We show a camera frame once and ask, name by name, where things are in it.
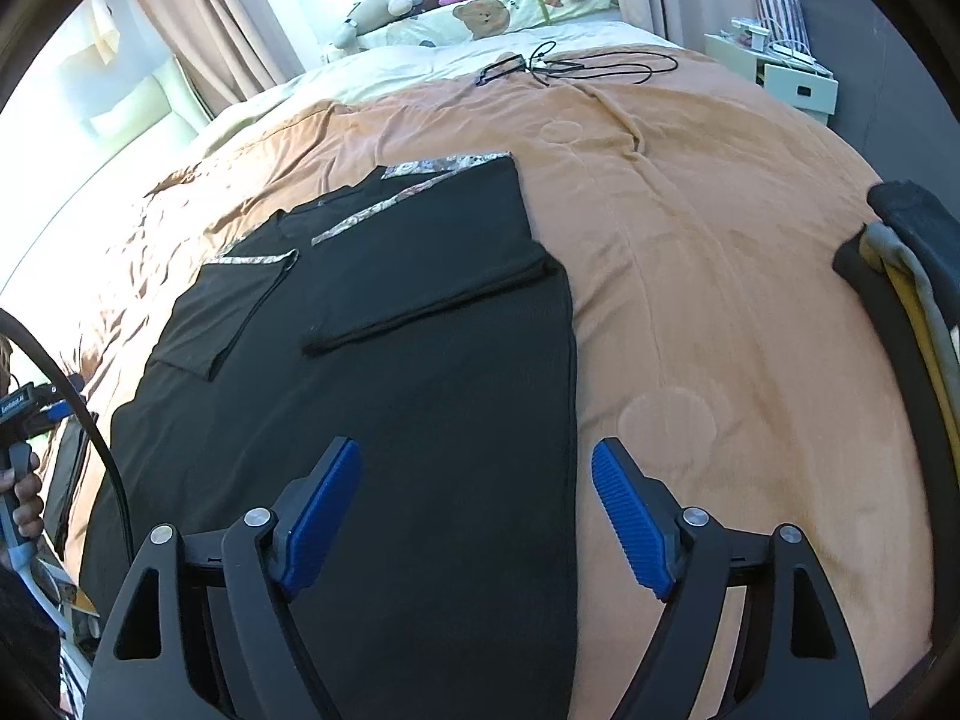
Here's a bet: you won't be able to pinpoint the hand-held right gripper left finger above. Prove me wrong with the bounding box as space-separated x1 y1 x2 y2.
82 435 365 720

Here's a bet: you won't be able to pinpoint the white wire rack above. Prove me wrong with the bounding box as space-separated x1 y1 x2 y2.
746 0 807 53

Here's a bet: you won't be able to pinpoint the black cable on bed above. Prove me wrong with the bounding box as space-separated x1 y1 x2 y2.
480 41 680 87

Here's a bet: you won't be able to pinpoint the folded black clothes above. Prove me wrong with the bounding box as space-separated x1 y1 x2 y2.
41 416 95 548

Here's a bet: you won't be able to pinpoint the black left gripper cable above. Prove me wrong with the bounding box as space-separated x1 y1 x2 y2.
0 306 140 541

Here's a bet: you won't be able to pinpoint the person's left hand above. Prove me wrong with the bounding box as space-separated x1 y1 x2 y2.
0 469 47 542

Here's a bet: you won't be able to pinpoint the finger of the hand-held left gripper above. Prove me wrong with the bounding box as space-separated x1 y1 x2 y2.
31 381 83 428

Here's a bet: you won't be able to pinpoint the stack of folded clothes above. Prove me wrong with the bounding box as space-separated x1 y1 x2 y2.
832 180 960 481

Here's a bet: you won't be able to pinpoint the white plush bear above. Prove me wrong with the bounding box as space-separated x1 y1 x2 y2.
330 0 421 53

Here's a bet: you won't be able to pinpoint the white nightstand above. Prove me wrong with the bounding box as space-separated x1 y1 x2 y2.
705 30 839 127

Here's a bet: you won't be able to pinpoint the orange bed blanket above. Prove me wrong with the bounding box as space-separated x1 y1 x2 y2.
60 41 946 720

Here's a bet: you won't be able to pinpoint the cream duvet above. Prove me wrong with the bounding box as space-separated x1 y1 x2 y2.
184 19 676 158

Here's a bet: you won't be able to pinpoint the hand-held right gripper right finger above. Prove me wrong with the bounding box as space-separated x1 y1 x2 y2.
591 436 871 720

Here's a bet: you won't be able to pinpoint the cream padded headboard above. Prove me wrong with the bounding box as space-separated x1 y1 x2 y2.
0 0 211 293

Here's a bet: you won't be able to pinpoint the black shirt with patterned trim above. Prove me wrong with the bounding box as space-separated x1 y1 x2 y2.
79 152 578 720

